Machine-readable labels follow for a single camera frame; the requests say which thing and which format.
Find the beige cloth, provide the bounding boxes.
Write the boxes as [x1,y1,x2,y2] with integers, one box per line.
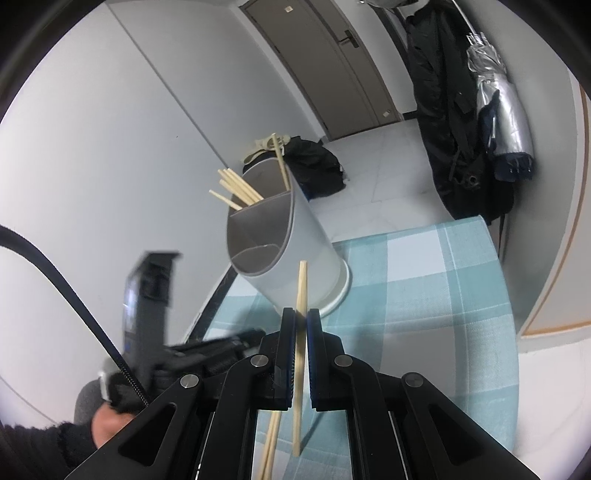
[242,133,293,164]

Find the grey door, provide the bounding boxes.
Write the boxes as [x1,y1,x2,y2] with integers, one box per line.
[240,0,400,139]

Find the white utensil holder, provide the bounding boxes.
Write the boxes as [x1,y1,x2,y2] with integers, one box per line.
[225,159,352,319]

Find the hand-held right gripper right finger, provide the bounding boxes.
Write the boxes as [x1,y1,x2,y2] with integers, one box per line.
[307,308,541,480]

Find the bunch of wooden chopsticks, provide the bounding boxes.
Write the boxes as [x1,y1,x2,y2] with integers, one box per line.
[209,133,293,210]

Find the person's left hand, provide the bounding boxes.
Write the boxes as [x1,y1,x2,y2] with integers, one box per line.
[91,405,136,450]

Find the silver folded umbrella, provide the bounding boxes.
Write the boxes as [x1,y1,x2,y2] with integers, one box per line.
[465,31,536,182]

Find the black duffel bag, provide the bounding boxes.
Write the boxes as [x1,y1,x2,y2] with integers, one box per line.
[281,137,346,200]

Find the plain wooden chopstick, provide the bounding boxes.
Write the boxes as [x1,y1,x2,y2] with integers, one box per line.
[292,261,309,457]
[256,410,280,480]
[264,413,283,480]

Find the black braided cable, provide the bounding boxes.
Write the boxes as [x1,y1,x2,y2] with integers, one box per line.
[0,224,151,409]

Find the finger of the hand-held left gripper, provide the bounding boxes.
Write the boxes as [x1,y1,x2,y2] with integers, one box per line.
[203,327,267,368]

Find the person's left forearm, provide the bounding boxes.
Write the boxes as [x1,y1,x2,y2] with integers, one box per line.
[0,421,100,480]

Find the blue plaid tablecloth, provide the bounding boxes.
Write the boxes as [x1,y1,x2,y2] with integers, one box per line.
[203,215,520,480]

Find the black hanging jacket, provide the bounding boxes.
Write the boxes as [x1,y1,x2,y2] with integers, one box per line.
[405,0,515,221]

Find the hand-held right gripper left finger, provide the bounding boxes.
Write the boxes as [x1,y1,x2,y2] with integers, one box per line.
[65,307,297,480]

